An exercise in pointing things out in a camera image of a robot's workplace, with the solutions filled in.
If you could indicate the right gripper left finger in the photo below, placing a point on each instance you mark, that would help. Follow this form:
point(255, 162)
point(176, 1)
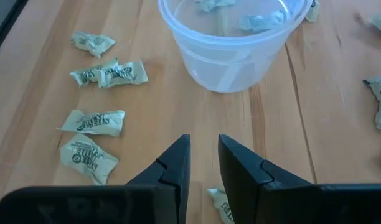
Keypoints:
point(175, 161)

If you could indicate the black metal table frame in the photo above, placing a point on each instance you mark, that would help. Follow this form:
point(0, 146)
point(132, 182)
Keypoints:
point(12, 18)

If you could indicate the white bowl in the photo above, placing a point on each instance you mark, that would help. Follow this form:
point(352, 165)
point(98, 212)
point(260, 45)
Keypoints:
point(209, 62)

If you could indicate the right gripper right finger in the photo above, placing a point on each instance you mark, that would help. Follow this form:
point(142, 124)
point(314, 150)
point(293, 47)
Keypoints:
point(240, 168)

